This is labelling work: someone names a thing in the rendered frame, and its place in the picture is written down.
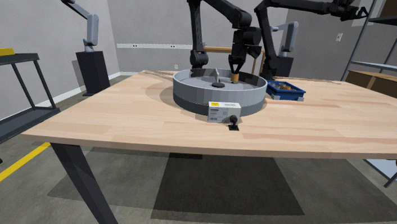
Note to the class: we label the blue crate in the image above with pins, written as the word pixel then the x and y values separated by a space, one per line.
pixel 284 94

